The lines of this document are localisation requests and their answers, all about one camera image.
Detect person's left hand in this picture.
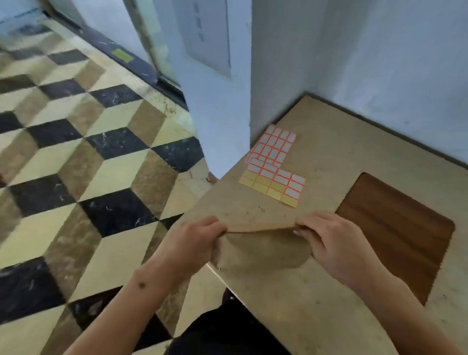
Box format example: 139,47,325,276
146,216,228,286

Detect person's right hand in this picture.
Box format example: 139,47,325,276
293,211,394,293

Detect brown paper bag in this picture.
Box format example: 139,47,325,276
175,184,313,273

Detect partly yellow label sheet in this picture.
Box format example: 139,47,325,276
238,158,306,208

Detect person's left forearm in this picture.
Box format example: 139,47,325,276
64,261,183,355

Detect person's right forearm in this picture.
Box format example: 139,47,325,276
360,274,465,355

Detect person's black clothing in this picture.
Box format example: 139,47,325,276
164,289,292,355

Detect brown wooden board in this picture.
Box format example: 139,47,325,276
335,172,456,306

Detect orange-bordered white label sheet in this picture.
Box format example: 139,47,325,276
245,124,297,170

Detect white panelled door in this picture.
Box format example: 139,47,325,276
152,0,253,180

